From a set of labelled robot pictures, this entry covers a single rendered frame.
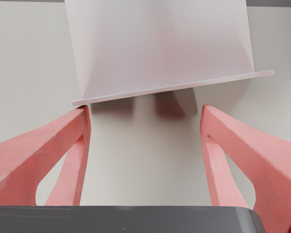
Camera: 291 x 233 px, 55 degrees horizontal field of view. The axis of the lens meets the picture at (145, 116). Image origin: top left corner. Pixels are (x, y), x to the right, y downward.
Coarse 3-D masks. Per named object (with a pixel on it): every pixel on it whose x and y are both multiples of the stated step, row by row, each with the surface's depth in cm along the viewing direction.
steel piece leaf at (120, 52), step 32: (96, 0) 13; (128, 0) 13; (160, 0) 13; (192, 0) 13; (224, 0) 13; (96, 32) 13; (128, 32) 13; (160, 32) 13; (192, 32) 13; (224, 32) 13; (96, 64) 13; (128, 64) 13; (160, 64) 13; (192, 64) 14; (224, 64) 14; (96, 96) 14; (128, 96) 12
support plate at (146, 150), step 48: (0, 48) 14; (48, 48) 14; (288, 48) 14; (0, 96) 14; (48, 96) 14; (144, 96) 14; (192, 96) 14; (240, 96) 14; (288, 96) 14; (96, 144) 14; (144, 144) 14; (192, 144) 14; (48, 192) 14; (96, 192) 14; (144, 192) 14; (192, 192) 14; (240, 192) 14
